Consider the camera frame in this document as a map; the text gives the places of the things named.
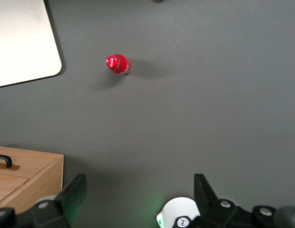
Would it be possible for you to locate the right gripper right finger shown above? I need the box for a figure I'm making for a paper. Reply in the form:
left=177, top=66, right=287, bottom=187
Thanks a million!
left=192, top=173, right=255, bottom=228

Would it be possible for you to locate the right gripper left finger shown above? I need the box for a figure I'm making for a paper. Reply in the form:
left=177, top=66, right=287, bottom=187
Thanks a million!
left=30, top=174, right=88, bottom=228

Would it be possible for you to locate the wooden drawer with gripped handle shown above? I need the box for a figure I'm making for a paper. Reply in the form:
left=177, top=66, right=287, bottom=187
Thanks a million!
left=0, top=161, right=46, bottom=180

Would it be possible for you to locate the black bar drawer handle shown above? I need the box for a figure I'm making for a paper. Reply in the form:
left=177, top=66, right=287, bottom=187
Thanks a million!
left=0, top=153, right=13, bottom=169

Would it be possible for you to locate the wooden drawer cabinet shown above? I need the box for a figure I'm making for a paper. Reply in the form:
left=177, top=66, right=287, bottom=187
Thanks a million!
left=0, top=145, right=65, bottom=215

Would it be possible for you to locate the red soda bottle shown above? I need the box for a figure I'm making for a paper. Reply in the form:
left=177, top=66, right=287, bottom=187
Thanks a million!
left=105, top=54, right=133, bottom=76

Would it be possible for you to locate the beige plastic tray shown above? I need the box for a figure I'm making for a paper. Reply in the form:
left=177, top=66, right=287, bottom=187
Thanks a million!
left=0, top=0, right=63, bottom=89

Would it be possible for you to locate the wooden drawer with free handle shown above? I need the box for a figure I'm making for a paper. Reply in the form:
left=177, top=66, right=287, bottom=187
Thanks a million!
left=0, top=145, right=64, bottom=167

